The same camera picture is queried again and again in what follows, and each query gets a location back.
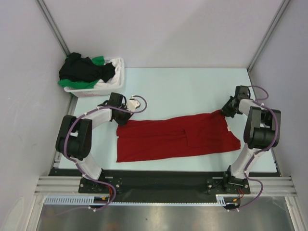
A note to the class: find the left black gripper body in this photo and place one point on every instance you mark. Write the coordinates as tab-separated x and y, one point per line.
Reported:
122	116

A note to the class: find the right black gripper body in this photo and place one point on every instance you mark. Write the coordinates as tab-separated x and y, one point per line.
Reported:
227	109

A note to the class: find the red t shirt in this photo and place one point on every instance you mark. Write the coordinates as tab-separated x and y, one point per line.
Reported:
183	136

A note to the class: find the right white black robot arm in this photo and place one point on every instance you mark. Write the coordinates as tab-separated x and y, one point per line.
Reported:
261	132

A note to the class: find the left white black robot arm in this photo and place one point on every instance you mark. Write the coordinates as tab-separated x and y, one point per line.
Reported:
74	139

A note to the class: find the white plastic laundry basket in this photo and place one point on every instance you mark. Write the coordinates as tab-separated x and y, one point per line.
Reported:
95	92

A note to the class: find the white t shirt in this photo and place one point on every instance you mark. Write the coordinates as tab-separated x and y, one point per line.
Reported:
117	80

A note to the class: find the green t shirt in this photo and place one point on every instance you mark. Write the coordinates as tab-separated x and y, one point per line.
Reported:
79	85

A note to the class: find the black t shirt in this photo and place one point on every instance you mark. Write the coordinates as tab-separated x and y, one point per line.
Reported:
77	69

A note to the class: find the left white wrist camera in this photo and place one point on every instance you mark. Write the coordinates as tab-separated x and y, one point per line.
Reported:
132	104

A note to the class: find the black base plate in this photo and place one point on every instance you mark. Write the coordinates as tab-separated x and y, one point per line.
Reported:
136	186

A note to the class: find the light blue cable duct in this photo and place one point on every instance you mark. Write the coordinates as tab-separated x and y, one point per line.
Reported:
98	201

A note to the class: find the right aluminium corner post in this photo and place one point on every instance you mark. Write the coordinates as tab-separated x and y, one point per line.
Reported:
274	23

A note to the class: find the aluminium corner post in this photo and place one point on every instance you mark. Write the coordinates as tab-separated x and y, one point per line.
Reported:
274	23
53	26

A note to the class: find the left aluminium corner post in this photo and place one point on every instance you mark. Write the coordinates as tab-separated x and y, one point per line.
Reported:
53	26

